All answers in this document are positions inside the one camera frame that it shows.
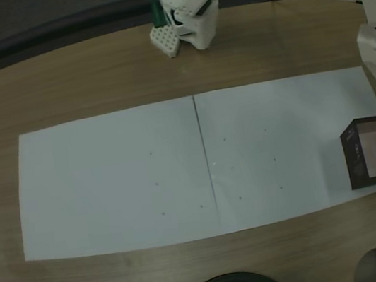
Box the white paper sheet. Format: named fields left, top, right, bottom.
left=191, top=63, right=376, bottom=238
left=3, top=93, right=223, bottom=270

